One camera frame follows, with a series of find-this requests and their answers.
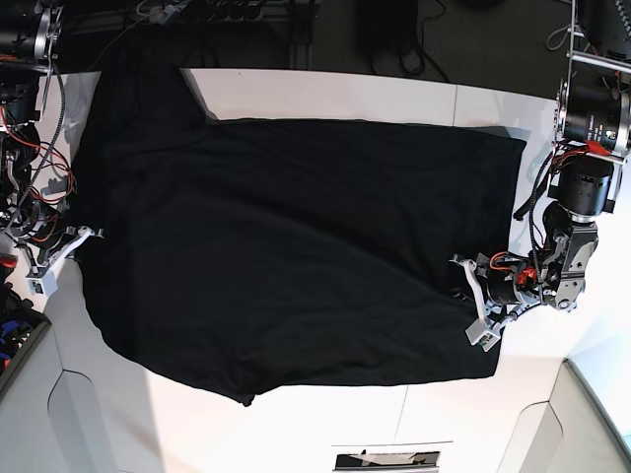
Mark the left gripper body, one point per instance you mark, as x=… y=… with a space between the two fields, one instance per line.
x=503 y=286

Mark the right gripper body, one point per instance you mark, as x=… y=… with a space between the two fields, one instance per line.
x=53 y=256

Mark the black t-shirt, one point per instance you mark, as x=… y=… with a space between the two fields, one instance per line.
x=238 y=256

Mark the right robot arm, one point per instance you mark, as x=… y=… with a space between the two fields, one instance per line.
x=36 y=179

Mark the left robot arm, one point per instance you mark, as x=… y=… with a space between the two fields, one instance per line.
x=582 y=176

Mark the bin of dark clothes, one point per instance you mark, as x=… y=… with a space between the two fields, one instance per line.
x=22 y=327

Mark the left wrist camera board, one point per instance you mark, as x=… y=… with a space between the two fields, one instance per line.
x=483 y=333

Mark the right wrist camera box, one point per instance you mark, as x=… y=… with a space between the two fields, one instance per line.
x=42 y=284

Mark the right grey table bracket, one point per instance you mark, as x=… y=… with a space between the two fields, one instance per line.
x=534 y=442

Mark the grey table bracket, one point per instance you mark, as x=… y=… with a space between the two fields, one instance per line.
x=78 y=423
x=534 y=442

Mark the left grey table bracket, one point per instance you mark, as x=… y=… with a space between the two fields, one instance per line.
x=78 y=423

